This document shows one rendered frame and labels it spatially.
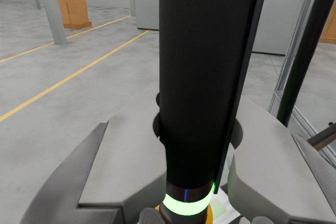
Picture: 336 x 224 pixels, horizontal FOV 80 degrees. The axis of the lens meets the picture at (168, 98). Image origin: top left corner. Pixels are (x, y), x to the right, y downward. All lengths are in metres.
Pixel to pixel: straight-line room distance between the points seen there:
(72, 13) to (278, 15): 6.58
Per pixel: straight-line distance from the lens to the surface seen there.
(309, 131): 1.33
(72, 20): 8.59
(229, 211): 0.21
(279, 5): 5.73
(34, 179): 2.45
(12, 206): 2.34
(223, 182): 0.70
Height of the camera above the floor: 1.69
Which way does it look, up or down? 31 degrees down
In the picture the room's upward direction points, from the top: 1 degrees clockwise
